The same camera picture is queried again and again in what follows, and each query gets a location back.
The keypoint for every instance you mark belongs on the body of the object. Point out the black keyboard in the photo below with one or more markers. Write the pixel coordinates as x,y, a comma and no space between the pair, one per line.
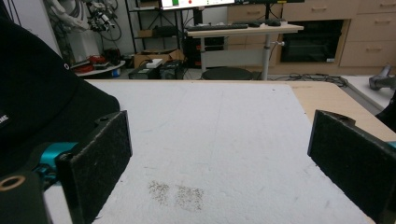
216,27

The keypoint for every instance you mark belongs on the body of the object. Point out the light wooden standing desk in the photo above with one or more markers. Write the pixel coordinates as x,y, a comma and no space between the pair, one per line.
249,31

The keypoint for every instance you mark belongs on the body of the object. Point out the computer monitor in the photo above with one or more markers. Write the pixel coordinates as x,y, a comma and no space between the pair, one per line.
196,3

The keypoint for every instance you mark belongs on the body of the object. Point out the grey hand-held tool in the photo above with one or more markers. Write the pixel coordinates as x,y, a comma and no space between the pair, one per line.
382,80

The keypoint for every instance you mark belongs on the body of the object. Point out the black computer case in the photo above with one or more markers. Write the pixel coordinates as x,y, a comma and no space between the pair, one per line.
169,70

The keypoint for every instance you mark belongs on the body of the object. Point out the black computer mouse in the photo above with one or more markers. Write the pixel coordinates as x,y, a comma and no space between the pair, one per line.
274,22

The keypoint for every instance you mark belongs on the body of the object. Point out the round black stool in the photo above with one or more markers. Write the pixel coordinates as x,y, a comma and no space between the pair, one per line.
226,74

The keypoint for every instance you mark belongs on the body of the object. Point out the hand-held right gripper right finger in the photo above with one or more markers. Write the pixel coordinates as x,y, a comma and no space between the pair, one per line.
351,158

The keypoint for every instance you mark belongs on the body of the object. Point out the white power adapter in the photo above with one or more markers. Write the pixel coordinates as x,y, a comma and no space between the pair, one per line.
154,63

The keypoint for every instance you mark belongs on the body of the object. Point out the light wooden cabinet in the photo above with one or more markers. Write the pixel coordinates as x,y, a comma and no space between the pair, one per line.
367,34

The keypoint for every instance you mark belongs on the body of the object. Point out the round white table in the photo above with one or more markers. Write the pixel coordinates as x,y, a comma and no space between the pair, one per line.
102,70

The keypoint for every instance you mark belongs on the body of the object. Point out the black metal shelf rack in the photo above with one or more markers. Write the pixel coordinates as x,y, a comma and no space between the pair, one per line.
155,28

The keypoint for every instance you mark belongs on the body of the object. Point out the cardboard box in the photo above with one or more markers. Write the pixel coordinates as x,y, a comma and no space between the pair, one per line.
146,57

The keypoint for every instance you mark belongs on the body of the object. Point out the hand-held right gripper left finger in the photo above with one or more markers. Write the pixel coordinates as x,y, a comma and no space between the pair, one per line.
96,161

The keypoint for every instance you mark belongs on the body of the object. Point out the black garment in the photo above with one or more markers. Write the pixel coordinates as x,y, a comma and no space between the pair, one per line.
40,102

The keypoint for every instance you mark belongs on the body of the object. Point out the white felt mat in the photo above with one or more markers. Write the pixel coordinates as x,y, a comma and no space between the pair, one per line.
218,140

